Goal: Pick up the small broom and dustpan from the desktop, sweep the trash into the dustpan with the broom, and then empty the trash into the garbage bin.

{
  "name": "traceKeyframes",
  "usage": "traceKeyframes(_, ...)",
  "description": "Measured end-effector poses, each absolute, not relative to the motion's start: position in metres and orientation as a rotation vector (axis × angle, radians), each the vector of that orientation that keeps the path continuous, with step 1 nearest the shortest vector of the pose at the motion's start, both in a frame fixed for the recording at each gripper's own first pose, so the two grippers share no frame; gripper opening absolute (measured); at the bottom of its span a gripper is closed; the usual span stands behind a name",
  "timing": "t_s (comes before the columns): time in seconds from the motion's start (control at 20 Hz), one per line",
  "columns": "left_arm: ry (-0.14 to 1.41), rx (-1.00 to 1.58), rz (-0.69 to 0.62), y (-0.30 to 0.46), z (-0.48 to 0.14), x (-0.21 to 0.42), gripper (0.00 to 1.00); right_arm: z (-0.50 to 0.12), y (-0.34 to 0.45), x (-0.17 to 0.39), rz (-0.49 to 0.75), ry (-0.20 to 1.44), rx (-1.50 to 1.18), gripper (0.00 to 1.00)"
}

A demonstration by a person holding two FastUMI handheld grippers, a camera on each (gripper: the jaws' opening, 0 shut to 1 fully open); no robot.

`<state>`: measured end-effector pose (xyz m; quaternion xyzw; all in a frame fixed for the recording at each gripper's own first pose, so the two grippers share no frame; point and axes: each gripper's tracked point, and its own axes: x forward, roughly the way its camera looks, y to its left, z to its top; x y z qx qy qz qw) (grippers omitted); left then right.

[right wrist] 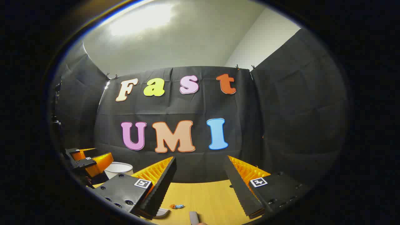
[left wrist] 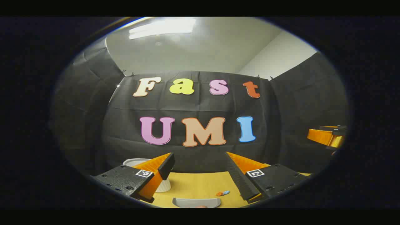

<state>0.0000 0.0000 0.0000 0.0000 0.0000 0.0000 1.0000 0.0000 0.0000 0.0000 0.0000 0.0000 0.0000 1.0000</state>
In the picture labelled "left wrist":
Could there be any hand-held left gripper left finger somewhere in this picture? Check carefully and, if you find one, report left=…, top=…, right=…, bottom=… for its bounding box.
left=91, top=152, right=175, bottom=203

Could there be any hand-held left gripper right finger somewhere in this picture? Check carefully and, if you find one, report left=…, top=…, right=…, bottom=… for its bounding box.
left=225, top=152, right=310, bottom=203

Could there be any white ribbed garbage bin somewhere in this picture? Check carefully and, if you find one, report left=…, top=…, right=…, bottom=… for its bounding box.
left=122, top=158, right=172, bottom=193

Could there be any grey plastic dustpan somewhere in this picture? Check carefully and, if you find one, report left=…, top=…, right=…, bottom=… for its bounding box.
left=172, top=197, right=221, bottom=208

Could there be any wooden desktop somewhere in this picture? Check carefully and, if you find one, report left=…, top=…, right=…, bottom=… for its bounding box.
left=150, top=162, right=313, bottom=208

